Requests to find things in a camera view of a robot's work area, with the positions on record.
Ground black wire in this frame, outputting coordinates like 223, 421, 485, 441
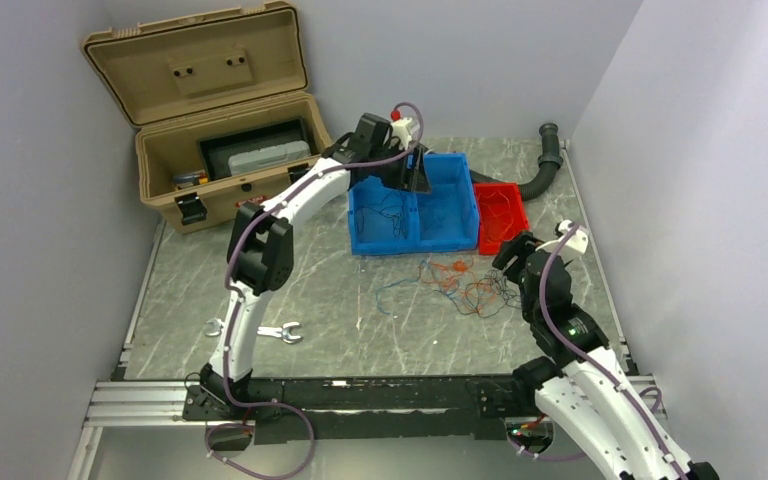
356, 188, 412, 240

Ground dark grey corrugated hose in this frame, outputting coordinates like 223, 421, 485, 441
470, 122, 565, 203

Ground blue wire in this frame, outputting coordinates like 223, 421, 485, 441
423, 203, 465, 230

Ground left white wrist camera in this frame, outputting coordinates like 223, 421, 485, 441
390, 109, 420, 149

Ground black tray in toolbox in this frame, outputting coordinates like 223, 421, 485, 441
198, 118, 313, 181

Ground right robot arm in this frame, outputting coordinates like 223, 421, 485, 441
493, 223, 719, 479

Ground yellow black tool in toolbox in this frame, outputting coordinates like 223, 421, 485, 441
173, 170, 209, 190

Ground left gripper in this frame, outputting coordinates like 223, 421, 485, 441
371, 145, 433, 196

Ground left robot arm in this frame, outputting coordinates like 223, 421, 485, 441
199, 102, 427, 420

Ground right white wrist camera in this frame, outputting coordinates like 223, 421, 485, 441
549, 220, 590, 262

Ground tan plastic toolbox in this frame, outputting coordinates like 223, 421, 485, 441
82, 1, 331, 234

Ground orange blue wires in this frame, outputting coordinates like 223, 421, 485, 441
373, 256, 524, 321

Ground silver open-end wrench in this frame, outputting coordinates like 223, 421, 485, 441
203, 318, 303, 344

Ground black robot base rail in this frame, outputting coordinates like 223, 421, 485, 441
182, 373, 555, 452

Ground orange wire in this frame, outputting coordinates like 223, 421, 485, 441
483, 201, 524, 250

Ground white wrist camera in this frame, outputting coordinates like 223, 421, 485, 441
390, 109, 420, 149
549, 220, 590, 262

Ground blue double plastic bin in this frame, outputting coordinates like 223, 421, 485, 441
348, 152, 479, 255

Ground red plastic bin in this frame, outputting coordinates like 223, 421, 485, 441
473, 183, 530, 256

